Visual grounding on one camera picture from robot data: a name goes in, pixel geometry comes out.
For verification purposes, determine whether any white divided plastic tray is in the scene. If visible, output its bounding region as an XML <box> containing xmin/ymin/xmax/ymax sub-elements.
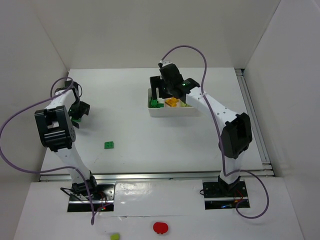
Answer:
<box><xmin>147</xmin><ymin>88</ymin><xmax>201</xmax><ymax>118</ymax></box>

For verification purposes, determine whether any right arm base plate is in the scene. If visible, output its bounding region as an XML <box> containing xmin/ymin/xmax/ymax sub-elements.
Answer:
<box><xmin>199</xmin><ymin>181</ymin><xmax>250</xmax><ymax>210</ymax></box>

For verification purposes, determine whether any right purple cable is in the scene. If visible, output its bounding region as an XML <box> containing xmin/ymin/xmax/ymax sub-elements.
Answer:
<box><xmin>159</xmin><ymin>45</ymin><xmax>270</xmax><ymax>220</ymax></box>

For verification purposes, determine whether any purple cable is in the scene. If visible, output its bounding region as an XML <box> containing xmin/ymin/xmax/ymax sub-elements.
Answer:
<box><xmin>0</xmin><ymin>77</ymin><xmax>96</xmax><ymax>226</ymax></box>
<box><xmin>159</xmin><ymin>45</ymin><xmax>270</xmax><ymax>220</ymax></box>

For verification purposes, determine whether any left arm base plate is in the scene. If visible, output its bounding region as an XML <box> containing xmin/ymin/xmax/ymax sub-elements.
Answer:
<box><xmin>60</xmin><ymin>184</ymin><xmax>115</xmax><ymax>213</ymax></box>

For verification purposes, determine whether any green 2x2 lego front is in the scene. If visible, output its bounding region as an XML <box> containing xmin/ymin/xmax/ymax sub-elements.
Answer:
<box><xmin>104</xmin><ymin>141</ymin><xmax>115</xmax><ymax>150</ymax></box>

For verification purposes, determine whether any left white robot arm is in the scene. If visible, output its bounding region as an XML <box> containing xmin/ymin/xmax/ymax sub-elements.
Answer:
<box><xmin>34</xmin><ymin>77</ymin><xmax>98</xmax><ymax>197</ymax></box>

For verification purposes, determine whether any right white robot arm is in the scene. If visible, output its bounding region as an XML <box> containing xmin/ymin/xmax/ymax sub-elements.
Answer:
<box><xmin>149</xmin><ymin>60</ymin><xmax>253</xmax><ymax>193</ymax></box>

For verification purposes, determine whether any aluminium right rail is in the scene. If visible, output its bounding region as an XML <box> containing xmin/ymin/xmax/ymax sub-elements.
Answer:
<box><xmin>234</xmin><ymin>68</ymin><xmax>271</xmax><ymax>165</ymax></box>

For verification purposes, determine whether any green lego table edge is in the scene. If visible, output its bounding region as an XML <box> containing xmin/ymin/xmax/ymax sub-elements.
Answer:
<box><xmin>71</xmin><ymin>117</ymin><xmax>81</xmax><ymax>129</ymax></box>

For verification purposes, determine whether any green 2x3 lego brick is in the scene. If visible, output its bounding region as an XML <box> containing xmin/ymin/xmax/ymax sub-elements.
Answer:
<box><xmin>149</xmin><ymin>99</ymin><xmax>164</xmax><ymax>109</ymax></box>

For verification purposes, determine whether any aluminium rail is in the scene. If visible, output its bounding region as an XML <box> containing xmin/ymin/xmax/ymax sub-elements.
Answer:
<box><xmin>234</xmin><ymin>68</ymin><xmax>271</xmax><ymax>165</ymax></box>
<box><xmin>38</xmin><ymin>170</ymin><xmax>275</xmax><ymax>183</ymax></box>

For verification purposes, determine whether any aluminium front rail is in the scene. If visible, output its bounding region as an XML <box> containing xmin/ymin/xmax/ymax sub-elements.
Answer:
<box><xmin>38</xmin><ymin>170</ymin><xmax>275</xmax><ymax>183</ymax></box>

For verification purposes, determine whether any pale green lego foreground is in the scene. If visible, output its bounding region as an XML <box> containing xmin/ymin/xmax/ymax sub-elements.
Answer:
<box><xmin>110</xmin><ymin>233</ymin><xmax>120</xmax><ymax>240</ymax></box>

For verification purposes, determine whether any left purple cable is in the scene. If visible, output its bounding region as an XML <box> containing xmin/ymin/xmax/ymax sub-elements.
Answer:
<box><xmin>0</xmin><ymin>77</ymin><xmax>96</xmax><ymax>226</ymax></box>

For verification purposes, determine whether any red round object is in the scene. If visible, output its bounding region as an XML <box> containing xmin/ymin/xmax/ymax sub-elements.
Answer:
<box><xmin>152</xmin><ymin>221</ymin><xmax>169</xmax><ymax>235</ymax></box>

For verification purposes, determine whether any pale green 2x3 lego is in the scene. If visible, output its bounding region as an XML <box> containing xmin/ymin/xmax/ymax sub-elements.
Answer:
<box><xmin>180</xmin><ymin>102</ymin><xmax>191</xmax><ymax>108</ymax></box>

